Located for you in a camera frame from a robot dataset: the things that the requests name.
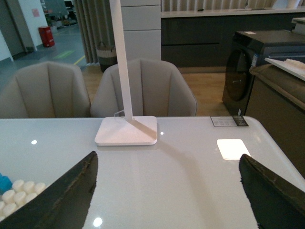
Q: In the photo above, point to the beige chair left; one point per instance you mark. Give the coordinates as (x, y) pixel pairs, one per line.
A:
(46, 90)

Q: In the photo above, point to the white tray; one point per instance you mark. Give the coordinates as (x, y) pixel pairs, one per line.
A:
(293, 69)

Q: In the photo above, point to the dark counter with drawers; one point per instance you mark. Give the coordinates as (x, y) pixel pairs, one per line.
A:
(203, 39)

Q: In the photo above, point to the white tall cabinet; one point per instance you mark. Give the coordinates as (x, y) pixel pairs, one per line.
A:
(142, 28)

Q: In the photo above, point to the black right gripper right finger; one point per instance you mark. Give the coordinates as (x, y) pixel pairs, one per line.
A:
(275, 202)

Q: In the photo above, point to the olive padded furniture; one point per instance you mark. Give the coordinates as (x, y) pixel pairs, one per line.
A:
(277, 101)

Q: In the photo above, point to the black washing machine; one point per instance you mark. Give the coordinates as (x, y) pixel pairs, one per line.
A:
(250, 49)

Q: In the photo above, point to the red bin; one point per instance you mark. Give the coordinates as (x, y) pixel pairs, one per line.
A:
(46, 36)

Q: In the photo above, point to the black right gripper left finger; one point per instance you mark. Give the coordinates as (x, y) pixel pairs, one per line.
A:
(64, 204)

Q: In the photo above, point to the blue toy brick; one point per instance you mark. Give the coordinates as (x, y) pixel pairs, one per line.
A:
(5, 184)

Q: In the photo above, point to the beige chair right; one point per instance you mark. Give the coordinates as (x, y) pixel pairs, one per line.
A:
(157, 89)

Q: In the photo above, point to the white studded base plate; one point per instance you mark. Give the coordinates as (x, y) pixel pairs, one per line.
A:
(17, 194)

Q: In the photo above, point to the beige chair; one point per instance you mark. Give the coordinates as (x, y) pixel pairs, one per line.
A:
(157, 89)
(46, 90)

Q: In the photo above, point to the white desk lamp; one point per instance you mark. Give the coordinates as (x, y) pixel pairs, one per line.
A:
(128, 130)

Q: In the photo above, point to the woven laundry basket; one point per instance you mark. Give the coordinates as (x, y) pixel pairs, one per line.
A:
(106, 55)

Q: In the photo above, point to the black white label sticker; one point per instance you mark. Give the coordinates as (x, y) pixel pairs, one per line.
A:
(228, 121)

